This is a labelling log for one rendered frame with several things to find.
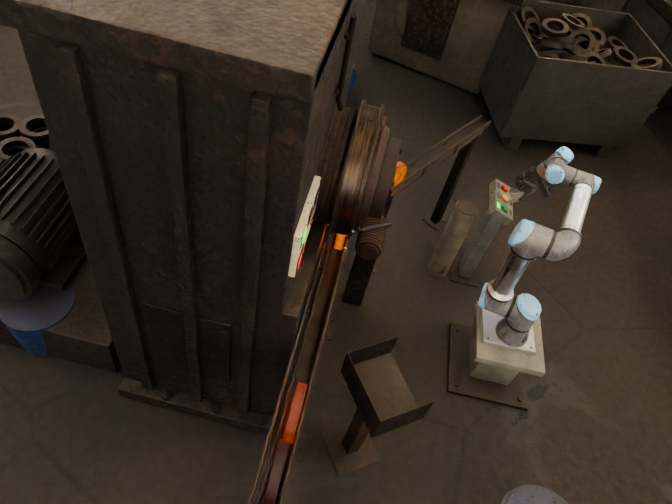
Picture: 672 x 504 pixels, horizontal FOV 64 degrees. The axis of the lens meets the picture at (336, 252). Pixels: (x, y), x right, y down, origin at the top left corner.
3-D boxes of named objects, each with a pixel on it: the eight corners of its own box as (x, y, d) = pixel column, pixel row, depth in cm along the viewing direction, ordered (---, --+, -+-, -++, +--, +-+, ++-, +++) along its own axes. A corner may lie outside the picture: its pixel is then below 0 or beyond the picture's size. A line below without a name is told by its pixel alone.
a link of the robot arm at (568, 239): (582, 259, 199) (606, 171, 224) (552, 247, 201) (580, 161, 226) (569, 275, 208) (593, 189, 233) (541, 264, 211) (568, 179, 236)
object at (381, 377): (342, 490, 226) (380, 422, 171) (319, 431, 240) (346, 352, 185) (385, 472, 233) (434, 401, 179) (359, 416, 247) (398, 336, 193)
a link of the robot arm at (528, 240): (503, 324, 242) (554, 245, 201) (472, 310, 245) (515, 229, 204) (510, 304, 249) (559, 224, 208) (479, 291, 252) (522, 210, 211)
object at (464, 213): (425, 275, 308) (455, 212, 268) (427, 259, 316) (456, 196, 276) (446, 280, 308) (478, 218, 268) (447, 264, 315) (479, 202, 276)
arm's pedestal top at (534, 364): (536, 319, 267) (540, 315, 263) (541, 377, 246) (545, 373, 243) (473, 304, 266) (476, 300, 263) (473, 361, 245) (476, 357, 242)
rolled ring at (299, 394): (292, 443, 159) (281, 441, 159) (292, 443, 176) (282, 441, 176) (308, 381, 165) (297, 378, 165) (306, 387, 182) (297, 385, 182)
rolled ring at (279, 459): (292, 433, 157) (281, 430, 157) (275, 500, 147) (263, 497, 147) (288, 450, 172) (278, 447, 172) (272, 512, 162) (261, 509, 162)
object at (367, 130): (373, 71, 180) (351, 166, 219) (344, 172, 153) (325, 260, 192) (391, 76, 180) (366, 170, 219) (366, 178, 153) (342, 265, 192)
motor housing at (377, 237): (338, 306, 285) (356, 240, 244) (345, 274, 299) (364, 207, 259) (361, 312, 285) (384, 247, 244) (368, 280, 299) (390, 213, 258)
